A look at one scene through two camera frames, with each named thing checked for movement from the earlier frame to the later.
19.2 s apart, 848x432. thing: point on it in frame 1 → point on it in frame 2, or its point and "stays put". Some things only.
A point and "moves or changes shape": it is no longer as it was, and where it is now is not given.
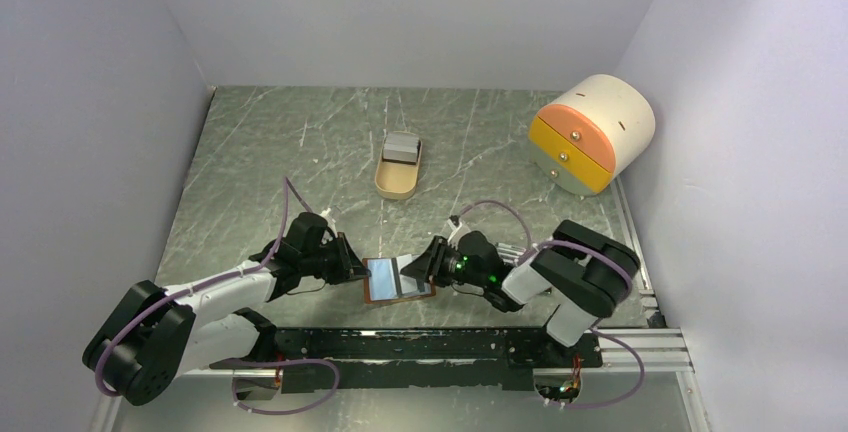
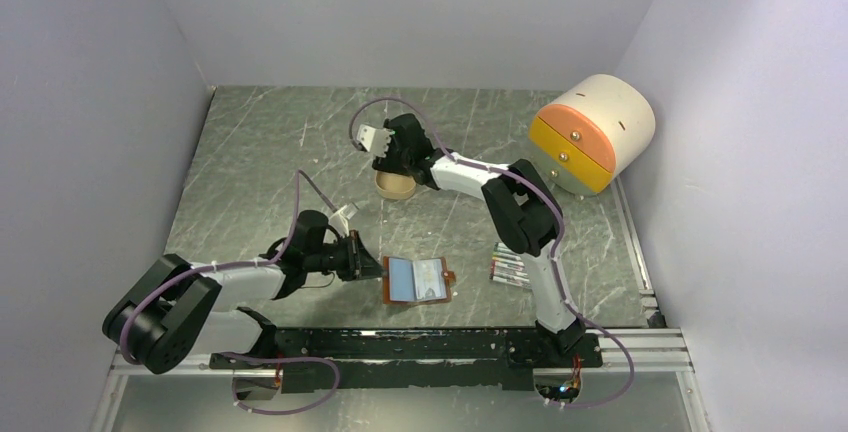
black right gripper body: [452, 267] → [395, 160]
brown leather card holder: [386, 283] moves or changes shape
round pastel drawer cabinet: [590, 132] stays put
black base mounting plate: [408, 359] stays put
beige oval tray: [397, 180] stays put
